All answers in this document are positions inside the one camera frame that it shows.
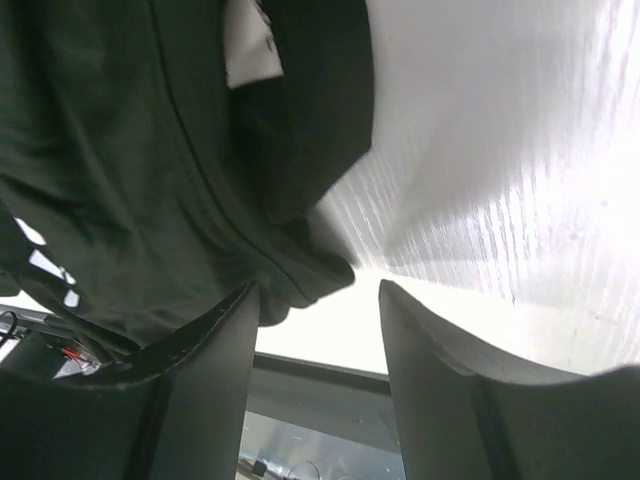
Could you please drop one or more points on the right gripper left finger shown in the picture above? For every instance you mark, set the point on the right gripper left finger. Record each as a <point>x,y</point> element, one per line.
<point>173,410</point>

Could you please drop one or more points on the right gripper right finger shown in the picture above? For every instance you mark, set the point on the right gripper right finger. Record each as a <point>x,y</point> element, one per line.
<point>465,409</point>

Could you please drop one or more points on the black t shirt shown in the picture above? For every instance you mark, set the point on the black t shirt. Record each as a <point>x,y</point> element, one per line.
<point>140,187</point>

